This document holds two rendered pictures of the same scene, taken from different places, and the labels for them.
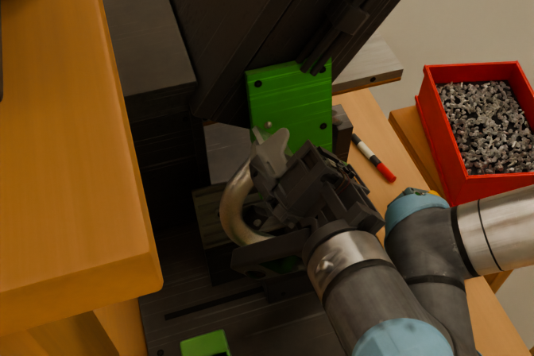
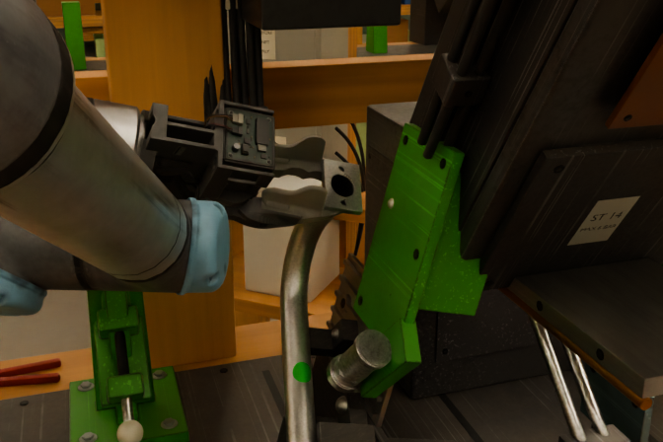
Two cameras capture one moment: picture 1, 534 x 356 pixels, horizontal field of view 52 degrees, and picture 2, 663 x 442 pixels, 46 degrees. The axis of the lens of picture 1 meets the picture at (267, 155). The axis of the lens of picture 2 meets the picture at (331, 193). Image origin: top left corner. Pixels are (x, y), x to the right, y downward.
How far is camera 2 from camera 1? 0.91 m
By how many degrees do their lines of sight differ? 75
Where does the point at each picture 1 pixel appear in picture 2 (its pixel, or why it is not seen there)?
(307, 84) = (427, 175)
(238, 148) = (546, 417)
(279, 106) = (405, 185)
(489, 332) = not seen: outside the picture
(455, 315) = not seen: hidden behind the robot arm
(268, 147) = (308, 151)
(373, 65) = (630, 346)
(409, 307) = not seen: hidden behind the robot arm
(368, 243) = (117, 111)
